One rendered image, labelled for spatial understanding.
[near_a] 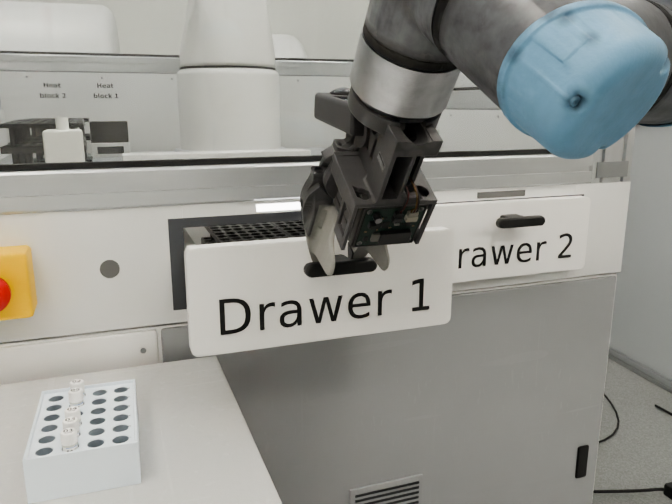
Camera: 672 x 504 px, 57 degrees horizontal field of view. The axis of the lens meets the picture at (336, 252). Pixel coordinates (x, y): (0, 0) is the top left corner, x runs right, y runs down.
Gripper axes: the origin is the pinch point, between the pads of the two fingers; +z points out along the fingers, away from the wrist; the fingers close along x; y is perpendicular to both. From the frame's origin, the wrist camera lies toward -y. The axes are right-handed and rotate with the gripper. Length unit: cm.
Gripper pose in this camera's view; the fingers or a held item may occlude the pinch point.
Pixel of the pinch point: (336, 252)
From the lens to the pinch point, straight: 61.8
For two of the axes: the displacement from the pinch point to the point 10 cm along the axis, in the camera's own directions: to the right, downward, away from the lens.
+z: -2.0, 6.6, 7.2
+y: 2.8, 7.4, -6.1
